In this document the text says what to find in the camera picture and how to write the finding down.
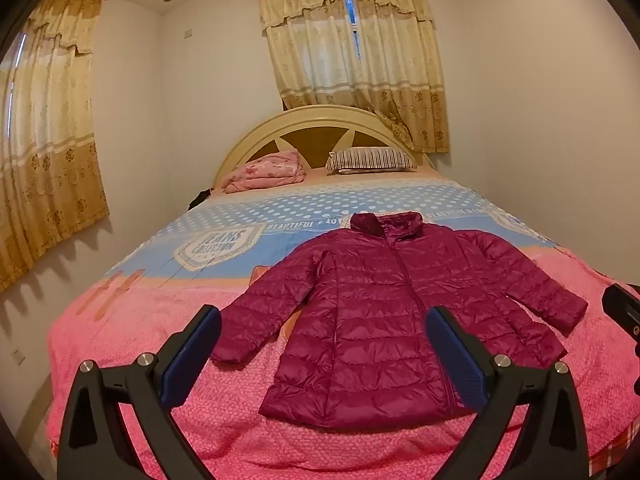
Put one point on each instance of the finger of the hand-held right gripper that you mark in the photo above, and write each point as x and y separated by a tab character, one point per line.
622	305

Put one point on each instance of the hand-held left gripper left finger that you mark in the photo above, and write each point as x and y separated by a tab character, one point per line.
192	355

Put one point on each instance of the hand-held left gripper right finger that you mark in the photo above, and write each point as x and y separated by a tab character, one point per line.
457	355

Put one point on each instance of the magenta puffer jacket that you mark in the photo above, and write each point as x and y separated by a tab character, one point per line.
370	320

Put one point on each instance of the bed with pink-blue cover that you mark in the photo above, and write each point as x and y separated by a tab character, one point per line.
150	310

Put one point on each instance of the red plaid bed sheet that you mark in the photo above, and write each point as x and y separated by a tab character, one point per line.
617	455

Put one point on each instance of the black cloth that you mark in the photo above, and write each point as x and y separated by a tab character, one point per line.
200	199

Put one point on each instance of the pink folded quilt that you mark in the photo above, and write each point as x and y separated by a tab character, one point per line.
265	172

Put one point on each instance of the striped pillow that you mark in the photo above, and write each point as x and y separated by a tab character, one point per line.
372	160

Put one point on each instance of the beige floral curtain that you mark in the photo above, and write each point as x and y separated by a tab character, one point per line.
50	160
390	85

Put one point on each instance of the cream wooden headboard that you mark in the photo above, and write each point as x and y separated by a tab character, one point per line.
280	122

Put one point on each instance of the window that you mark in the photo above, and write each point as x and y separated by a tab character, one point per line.
354	15

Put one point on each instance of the white wall socket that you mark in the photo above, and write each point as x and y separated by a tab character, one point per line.
18	356

